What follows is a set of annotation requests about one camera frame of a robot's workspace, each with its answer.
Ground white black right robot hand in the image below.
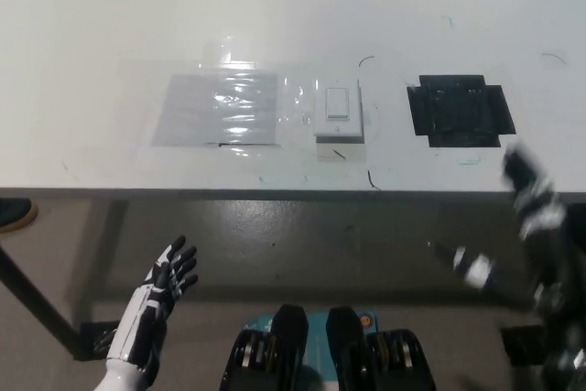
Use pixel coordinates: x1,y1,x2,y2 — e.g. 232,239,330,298
451,141,586,321

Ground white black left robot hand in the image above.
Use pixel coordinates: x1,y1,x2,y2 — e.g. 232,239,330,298
106,234,200,373

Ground black table leg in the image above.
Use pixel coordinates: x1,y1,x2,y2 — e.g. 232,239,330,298
0,244,89,360

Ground dark shoe tan sole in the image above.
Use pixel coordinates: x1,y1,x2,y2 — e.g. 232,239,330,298
0,198,39,233

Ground grey taped sheet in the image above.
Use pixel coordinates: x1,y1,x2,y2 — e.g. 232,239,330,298
150,72,281,148

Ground white wall light switch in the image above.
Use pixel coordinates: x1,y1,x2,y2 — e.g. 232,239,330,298
313,78,365,144

